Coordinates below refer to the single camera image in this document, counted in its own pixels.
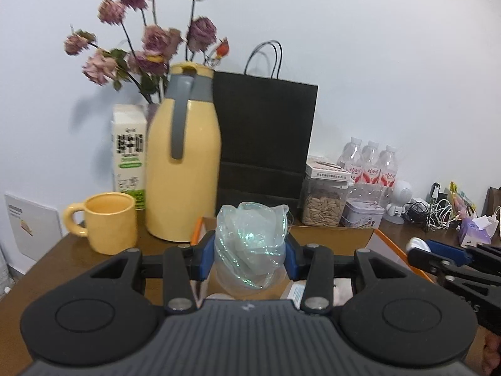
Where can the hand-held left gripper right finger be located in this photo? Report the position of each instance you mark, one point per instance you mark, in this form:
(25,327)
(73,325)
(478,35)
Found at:
(291,260)

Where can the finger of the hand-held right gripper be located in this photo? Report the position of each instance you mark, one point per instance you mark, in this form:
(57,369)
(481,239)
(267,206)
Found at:
(450,248)
(442,262)

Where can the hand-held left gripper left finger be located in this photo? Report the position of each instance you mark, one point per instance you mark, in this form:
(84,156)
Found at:
(207,260)

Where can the small white object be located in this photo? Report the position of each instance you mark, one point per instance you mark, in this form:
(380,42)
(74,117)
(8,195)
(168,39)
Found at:
(415,244)

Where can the iridescent plastic bag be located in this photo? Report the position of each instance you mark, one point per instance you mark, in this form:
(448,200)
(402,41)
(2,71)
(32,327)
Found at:
(250,243)

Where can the red cardboard box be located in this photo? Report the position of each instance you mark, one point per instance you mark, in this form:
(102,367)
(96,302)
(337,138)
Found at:
(336,235)

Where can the purple tissue pack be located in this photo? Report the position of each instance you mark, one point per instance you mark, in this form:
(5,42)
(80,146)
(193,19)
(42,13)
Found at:
(471,235)

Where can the colourful snack packets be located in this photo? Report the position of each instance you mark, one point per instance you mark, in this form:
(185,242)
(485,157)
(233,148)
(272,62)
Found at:
(462,199)

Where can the black plug adapter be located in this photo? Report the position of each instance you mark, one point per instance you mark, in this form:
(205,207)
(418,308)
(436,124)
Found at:
(439,192)

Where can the clear seed container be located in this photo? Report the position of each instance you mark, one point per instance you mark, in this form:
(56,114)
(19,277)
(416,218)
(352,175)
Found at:
(323,207)

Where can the white robot speaker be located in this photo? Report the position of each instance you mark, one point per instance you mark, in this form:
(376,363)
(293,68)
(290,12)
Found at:
(401,194)

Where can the yellow thermos jug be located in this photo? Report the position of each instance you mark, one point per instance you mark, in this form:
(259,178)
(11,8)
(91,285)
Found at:
(184,188)

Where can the grey tin box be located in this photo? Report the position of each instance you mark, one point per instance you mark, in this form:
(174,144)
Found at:
(362,213)

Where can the clear water bottle red label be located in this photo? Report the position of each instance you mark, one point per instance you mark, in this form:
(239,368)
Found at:
(388,172)
(352,156)
(371,172)

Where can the yellow mug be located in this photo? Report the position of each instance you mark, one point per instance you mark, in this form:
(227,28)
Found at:
(111,223)

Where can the white milk carton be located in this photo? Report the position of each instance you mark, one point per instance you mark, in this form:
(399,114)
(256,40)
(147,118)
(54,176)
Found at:
(129,164)

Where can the black paper bag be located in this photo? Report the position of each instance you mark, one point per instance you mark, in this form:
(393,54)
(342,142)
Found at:
(266,125)

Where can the white printed board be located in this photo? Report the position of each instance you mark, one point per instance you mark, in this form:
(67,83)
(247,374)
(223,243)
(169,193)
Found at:
(31,223)

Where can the dried rose bouquet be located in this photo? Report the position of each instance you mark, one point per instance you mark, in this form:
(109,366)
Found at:
(156,43)

